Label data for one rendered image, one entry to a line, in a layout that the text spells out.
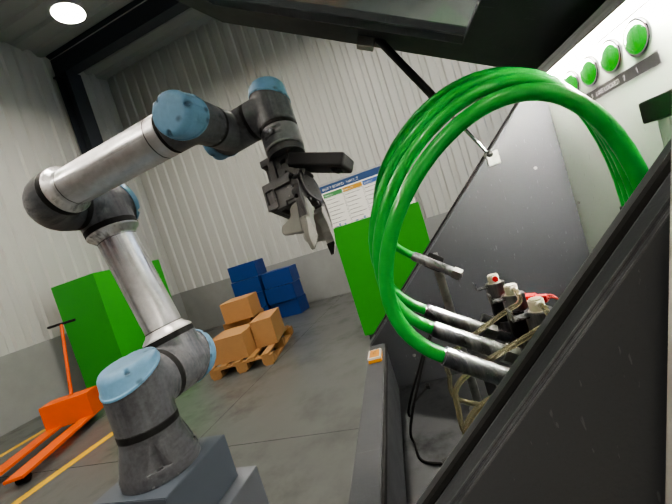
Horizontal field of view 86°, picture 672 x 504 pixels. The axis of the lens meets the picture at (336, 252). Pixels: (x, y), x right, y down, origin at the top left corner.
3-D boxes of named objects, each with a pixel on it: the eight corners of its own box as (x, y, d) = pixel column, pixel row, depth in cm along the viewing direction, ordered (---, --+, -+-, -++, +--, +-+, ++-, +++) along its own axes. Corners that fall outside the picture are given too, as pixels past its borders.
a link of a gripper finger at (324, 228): (316, 260, 70) (297, 217, 70) (343, 249, 68) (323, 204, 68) (311, 263, 67) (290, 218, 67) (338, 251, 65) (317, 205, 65)
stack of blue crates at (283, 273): (244, 328, 702) (225, 269, 696) (256, 320, 749) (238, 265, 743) (301, 314, 666) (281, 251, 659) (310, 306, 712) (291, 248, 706)
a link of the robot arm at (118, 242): (152, 411, 79) (37, 193, 79) (195, 379, 93) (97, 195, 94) (191, 392, 76) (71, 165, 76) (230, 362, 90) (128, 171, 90)
